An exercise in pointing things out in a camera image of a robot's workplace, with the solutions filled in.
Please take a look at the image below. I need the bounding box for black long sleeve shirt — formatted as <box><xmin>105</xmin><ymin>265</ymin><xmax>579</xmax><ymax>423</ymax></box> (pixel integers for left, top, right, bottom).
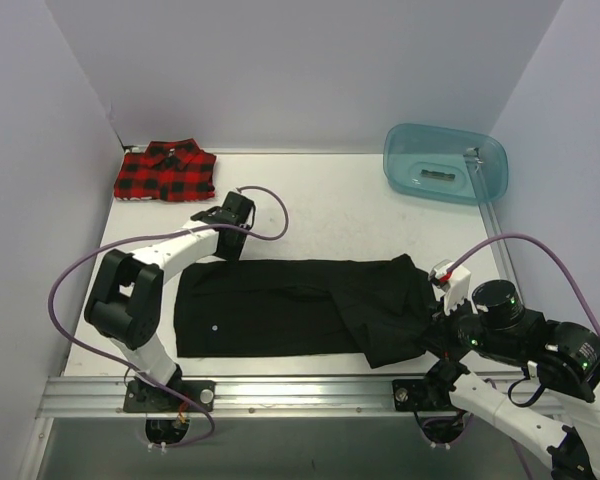
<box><xmin>173</xmin><ymin>254</ymin><xmax>436</xmax><ymax>369</ymax></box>

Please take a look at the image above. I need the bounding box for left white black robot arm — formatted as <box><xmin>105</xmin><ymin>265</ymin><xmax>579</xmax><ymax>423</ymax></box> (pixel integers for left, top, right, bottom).
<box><xmin>84</xmin><ymin>192</ymin><xmax>256</xmax><ymax>411</ymax></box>

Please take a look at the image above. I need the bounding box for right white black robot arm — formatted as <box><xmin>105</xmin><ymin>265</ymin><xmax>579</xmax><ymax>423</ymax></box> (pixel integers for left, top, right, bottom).
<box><xmin>423</xmin><ymin>280</ymin><xmax>600</xmax><ymax>479</ymax></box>

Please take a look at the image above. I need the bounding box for red black plaid folded shirt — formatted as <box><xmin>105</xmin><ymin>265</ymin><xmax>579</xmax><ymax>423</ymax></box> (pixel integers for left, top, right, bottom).
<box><xmin>113</xmin><ymin>139</ymin><xmax>217</xmax><ymax>203</ymax></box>

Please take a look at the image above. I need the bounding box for teal plastic bin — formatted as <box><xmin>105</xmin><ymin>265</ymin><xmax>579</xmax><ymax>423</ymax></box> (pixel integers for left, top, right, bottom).
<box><xmin>383</xmin><ymin>123</ymin><xmax>509</xmax><ymax>206</ymax></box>

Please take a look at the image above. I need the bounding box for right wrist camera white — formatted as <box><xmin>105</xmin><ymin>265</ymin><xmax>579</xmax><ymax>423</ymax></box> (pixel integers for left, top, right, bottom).
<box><xmin>428</xmin><ymin>260</ymin><xmax>471</xmax><ymax>316</ymax></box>

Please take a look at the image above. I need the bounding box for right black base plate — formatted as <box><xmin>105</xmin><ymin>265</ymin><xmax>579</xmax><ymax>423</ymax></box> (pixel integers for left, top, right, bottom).
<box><xmin>392</xmin><ymin>379</ymin><xmax>456</xmax><ymax>413</ymax></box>

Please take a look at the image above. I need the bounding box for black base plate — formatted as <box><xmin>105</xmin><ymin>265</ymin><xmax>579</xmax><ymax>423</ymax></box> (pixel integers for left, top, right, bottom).
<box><xmin>392</xmin><ymin>379</ymin><xmax>456</xmax><ymax>413</ymax></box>
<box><xmin>122</xmin><ymin>379</ymin><xmax>215</xmax><ymax>414</ymax></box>

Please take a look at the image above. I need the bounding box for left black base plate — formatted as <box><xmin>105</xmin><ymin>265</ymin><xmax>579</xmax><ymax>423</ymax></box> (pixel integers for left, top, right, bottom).
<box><xmin>122</xmin><ymin>379</ymin><xmax>215</xmax><ymax>414</ymax></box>

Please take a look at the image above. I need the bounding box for aluminium front rail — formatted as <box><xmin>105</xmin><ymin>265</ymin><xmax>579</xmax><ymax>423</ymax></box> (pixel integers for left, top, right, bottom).
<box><xmin>34</xmin><ymin>375</ymin><xmax>574</xmax><ymax>420</ymax></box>

